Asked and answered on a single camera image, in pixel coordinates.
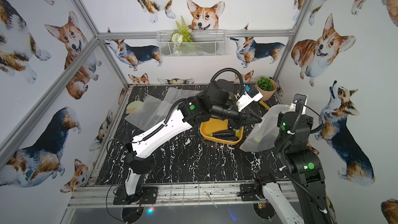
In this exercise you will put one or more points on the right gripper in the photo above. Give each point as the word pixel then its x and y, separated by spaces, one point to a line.
pixel 283 119

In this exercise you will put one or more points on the artificial fern and flower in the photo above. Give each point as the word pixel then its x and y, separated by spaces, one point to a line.
pixel 182 39

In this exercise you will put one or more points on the frosted zip-top bag front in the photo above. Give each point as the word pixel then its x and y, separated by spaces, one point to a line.
pixel 263 135

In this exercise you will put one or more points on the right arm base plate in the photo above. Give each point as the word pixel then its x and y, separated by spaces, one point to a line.
pixel 251 192

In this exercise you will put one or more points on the aluminium frame post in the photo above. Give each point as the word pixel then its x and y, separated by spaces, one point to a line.
pixel 22 130

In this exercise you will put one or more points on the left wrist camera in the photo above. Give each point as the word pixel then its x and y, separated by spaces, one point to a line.
pixel 253 95

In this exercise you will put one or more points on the white wire wall basket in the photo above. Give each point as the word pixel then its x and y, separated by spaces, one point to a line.
pixel 195 44

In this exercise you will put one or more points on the yellow plastic tray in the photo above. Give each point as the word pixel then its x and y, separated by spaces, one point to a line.
pixel 215 125

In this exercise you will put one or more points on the frosted zip-top bag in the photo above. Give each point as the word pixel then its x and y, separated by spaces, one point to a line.
pixel 174 94
pixel 263 135
pixel 150 113

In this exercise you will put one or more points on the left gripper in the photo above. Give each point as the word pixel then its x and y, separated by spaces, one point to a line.
pixel 241 116

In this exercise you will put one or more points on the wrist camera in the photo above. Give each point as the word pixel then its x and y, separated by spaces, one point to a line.
pixel 253 95
pixel 302 98

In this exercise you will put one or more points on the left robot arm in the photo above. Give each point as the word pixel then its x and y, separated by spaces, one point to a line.
pixel 217 101

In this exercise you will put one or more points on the frosted zip-top bag left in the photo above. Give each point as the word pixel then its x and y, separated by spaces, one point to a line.
pixel 150 113

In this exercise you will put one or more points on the yellow plastic scoop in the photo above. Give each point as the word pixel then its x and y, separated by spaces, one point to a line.
pixel 264 105

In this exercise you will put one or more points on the purple eggplant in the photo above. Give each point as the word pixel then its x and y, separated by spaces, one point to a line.
pixel 231 138
pixel 223 134

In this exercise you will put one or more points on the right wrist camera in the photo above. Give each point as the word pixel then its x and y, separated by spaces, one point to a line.
pixel 302 98

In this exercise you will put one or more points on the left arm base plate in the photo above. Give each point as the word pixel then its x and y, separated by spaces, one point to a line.
pixel 148 195

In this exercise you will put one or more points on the frosted zip-top bag rear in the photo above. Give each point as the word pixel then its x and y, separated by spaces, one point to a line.
pixel 174 94

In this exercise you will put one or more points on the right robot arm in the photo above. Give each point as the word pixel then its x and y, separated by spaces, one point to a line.
pixel 302 167

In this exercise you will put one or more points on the pink pot green plant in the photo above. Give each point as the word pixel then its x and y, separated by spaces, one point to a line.
pixel 266 86

